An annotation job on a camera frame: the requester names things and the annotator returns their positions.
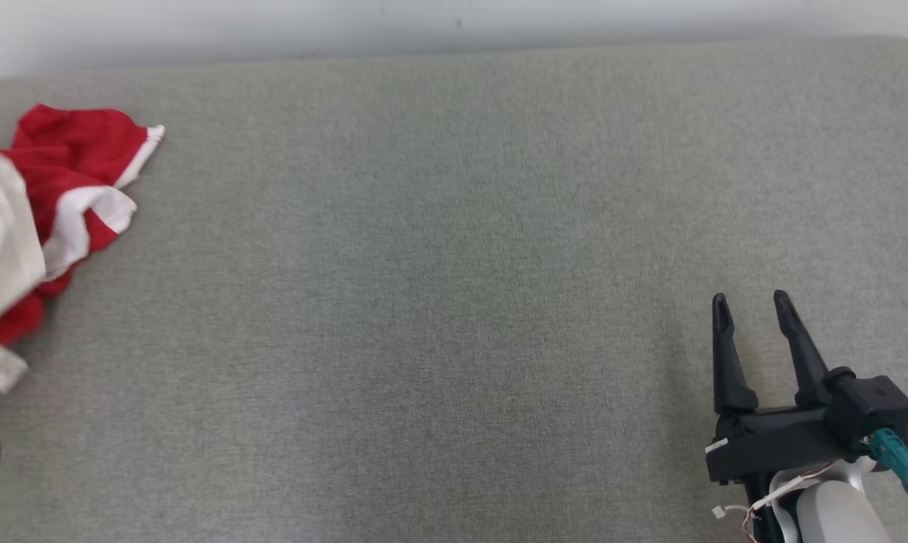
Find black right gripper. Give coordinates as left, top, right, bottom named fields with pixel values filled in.
left=704, top=290, right=870, bottom=543

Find red white-striped shorts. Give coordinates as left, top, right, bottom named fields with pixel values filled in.
left=9, top=104, right=166, bottom=299

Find grey fabric sofa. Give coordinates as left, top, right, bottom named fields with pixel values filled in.
left=0, top=34, right=908, bottom=543

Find thin white red wires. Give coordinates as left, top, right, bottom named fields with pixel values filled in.
left=712, top=462, right=839, bottom=543

